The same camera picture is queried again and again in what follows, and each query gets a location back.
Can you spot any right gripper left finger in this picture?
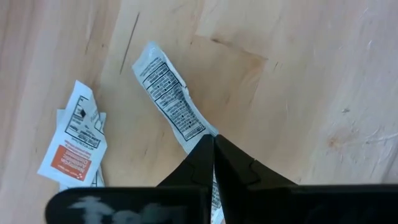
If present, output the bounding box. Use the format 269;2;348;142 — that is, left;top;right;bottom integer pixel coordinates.
157;134;215;189

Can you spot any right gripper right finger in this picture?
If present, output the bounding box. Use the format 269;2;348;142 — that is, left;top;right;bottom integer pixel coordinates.
213;134;296;224

